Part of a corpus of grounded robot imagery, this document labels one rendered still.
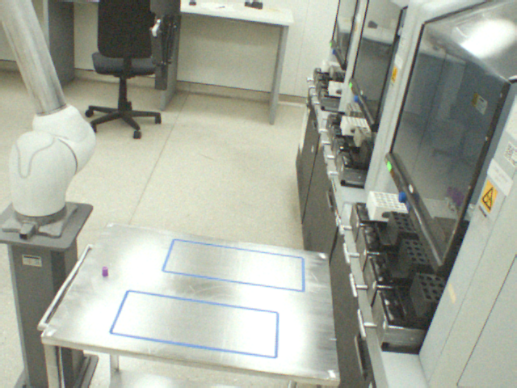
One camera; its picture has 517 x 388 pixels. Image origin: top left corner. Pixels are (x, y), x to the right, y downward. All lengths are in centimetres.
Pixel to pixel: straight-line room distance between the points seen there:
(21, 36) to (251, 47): 357
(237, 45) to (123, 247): 387
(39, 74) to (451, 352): 134
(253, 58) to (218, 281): 397
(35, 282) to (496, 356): 130
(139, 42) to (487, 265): 321
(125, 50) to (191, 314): 290
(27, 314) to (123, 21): 246
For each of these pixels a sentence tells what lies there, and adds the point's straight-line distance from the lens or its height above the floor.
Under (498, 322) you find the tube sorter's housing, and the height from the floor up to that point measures 95.
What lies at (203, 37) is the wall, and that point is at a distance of 508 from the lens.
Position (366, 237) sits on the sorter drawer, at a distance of 156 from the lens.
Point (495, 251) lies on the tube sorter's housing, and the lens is 105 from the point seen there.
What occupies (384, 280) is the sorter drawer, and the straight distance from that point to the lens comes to 139.
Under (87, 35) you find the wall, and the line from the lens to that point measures 532.
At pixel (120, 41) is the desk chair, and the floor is 71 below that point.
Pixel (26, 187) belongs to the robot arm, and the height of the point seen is 85.
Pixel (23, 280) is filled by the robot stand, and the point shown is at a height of 53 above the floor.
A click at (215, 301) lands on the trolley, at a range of 120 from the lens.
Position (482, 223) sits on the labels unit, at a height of 114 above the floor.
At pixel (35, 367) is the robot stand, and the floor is 15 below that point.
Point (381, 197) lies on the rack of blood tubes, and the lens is 170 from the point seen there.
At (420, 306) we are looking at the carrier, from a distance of 129.
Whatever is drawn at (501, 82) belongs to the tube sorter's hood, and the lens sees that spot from 107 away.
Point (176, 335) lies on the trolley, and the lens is 112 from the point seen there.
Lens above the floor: 159
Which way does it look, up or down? 28 degrees down
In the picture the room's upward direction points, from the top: 9 degrees clockwise
